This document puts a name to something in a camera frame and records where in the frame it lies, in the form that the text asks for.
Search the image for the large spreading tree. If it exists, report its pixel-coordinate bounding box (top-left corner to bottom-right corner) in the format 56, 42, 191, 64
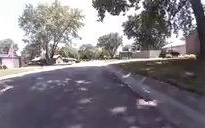
17, 0, 86, 66

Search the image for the small low house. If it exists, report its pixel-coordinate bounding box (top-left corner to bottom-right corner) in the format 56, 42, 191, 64
31, 54, 78, 66

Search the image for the grey asphalt road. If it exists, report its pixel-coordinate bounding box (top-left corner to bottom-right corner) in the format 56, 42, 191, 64
0, 59, 178, 128

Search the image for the dark vehicle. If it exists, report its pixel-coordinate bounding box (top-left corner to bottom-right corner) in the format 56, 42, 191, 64
158, 47, 181, 59

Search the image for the small tree behind house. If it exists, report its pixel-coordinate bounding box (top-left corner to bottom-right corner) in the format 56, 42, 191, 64
0, 37, 20, 56

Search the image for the big tree with thick trunk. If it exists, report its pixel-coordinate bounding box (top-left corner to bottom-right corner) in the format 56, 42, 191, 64
91, 0, 205, 64

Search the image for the brown building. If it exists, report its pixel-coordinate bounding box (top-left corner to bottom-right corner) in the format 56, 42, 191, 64
184, 15, 205, 56

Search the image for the round-crowned tree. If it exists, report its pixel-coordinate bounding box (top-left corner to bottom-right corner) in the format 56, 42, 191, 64
96, 31, 124, 60

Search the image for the house with pale garage door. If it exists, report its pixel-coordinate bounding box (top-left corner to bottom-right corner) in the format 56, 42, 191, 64
0, 47, 23, 70

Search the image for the row of trees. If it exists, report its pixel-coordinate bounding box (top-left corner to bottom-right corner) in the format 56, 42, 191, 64
59, 43, 104, 62

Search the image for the grass lawn with tree shade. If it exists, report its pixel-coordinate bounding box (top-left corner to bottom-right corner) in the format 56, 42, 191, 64
115, 57, 205, 98

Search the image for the pale concrete kerb strip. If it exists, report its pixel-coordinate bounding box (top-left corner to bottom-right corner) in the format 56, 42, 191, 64
105, 63, 205, 128

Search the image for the grass verge by house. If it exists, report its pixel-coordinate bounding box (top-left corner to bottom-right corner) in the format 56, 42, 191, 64
0, 66, 44, 80

